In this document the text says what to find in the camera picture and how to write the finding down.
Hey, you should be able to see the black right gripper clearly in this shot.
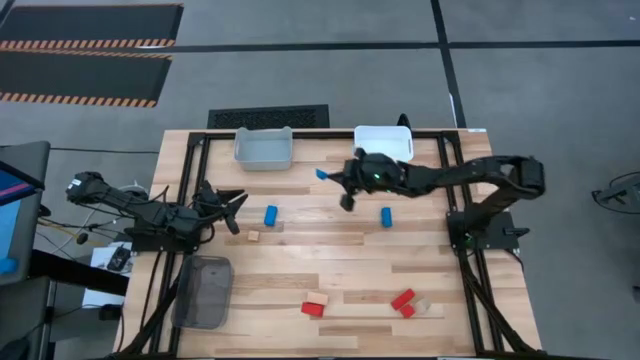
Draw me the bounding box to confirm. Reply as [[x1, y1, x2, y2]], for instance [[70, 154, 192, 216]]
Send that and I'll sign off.
[[327, 148, 405, 212]]

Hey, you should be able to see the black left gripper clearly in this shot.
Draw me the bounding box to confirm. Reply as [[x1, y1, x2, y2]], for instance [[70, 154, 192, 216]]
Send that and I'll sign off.
[[192, 180, 249, 235]]

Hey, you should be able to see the red rectangular block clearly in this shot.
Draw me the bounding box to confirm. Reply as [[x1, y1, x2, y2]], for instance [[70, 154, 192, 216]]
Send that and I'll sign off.
[[390, 288, 417, 311]]

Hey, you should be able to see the white plastic bin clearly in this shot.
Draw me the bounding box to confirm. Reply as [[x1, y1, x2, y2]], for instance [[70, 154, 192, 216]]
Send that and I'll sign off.
[[352, 125, 415, 164]]

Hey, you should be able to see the grey plastic bin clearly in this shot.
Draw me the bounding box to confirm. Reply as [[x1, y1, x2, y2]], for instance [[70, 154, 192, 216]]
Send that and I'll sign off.
[[233, 125, 294, 172]]

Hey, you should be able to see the black floor vent grate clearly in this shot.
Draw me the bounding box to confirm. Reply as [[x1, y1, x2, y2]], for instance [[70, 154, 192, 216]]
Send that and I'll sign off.
[[207, 104, 331, 130]]

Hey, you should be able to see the dark translucent plastic bin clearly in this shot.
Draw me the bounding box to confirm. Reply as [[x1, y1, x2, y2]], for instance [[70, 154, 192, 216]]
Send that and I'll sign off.
[[170, 254, 235, 330]]

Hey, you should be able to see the black remote controller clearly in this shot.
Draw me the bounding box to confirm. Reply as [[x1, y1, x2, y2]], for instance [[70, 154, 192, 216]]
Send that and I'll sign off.
[[106, 245, 132, 273]]

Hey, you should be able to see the white paper sheet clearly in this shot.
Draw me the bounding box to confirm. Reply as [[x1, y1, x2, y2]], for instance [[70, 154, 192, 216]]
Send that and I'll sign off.
[[82, 242, 134, 307]]

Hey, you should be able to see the black power adapter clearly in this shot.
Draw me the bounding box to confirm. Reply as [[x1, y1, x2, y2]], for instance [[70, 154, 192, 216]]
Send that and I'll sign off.
[[98, 303, 124, 321]]

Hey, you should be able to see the black hazard-striped floor mat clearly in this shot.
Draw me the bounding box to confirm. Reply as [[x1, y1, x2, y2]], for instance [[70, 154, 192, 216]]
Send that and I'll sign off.
[[0, 49, 174, 109], [0, 3, 185, 50]]

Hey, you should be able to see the grey monitor with blue screen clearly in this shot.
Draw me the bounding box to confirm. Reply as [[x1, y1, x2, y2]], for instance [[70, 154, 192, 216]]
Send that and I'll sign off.
[[0, 140, 51, 287]]

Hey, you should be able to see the black stand base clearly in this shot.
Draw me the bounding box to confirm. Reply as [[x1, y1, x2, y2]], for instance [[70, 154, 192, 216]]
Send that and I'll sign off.
[[592, 172, 640, 216]]

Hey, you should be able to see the black metal table frame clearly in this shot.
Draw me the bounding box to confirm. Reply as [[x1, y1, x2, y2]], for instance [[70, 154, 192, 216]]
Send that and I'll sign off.
[[114, 130, 544, 359]]

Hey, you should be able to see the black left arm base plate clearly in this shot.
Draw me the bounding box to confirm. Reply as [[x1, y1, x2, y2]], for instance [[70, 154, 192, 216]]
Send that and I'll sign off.
[[124, 227, 201, 254]]

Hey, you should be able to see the thin black floor cable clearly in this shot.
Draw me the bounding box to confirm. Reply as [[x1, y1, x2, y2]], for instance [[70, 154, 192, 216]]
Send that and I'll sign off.
[[49, 146, 160, 155]]

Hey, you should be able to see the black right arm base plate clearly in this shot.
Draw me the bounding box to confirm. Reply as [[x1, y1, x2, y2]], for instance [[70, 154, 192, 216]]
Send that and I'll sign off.
[[446, 210, 531, 251]]

